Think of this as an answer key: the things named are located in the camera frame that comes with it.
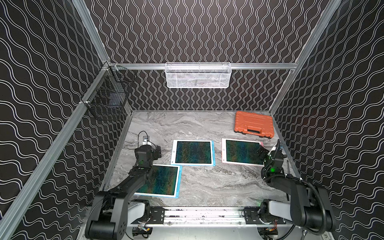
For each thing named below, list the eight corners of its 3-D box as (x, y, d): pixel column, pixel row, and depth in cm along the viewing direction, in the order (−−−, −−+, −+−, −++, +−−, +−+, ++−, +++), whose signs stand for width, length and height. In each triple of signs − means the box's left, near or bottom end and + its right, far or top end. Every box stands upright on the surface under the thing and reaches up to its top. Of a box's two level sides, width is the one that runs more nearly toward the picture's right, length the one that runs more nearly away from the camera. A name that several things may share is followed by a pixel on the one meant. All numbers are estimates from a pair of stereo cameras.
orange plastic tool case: (233, 133, 110) (235, 128, 105) (235, 115, 121) (236, 110, 116) (270, 140, 106) (274, 135, 101) (268, 121, 117) (272, 116, 112)
